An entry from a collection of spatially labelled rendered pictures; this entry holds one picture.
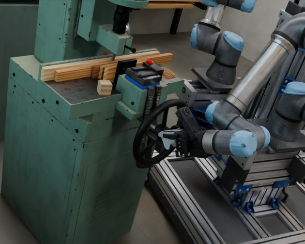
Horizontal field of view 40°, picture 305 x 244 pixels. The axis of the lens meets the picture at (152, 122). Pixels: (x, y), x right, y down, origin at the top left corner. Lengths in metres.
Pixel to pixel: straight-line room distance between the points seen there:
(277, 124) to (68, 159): 0.86
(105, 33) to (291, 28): 0.69
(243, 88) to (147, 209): 1.26
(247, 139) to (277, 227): 1.20
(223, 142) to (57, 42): 0.88
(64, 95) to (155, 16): 3.66
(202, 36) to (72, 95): 0.84
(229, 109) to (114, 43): 0.54
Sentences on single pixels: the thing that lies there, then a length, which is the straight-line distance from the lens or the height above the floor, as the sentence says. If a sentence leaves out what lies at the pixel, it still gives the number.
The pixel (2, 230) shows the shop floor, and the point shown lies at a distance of 2.21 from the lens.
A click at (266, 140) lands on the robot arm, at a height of 1.01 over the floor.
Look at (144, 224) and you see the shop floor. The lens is 2.35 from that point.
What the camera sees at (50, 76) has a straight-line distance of 1.56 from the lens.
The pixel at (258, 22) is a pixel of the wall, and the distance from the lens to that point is 5.14.
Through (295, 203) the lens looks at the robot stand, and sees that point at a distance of 2.60.
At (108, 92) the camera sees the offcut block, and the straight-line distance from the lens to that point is 1.53.
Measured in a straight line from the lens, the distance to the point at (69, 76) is 1.59.
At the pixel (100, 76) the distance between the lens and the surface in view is 1.63.
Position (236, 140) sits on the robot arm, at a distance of 1.21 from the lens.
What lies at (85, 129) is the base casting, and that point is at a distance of 1.55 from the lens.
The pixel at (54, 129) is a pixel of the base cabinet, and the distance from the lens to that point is 1.73.
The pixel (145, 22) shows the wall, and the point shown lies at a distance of 4.99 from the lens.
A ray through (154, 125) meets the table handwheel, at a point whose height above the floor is 0.82.
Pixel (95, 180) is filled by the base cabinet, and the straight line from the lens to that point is 1.77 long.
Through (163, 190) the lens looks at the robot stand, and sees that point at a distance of 2.35.
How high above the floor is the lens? 1.62
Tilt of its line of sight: 30 degrees down
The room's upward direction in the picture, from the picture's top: 16 degrees clockwise
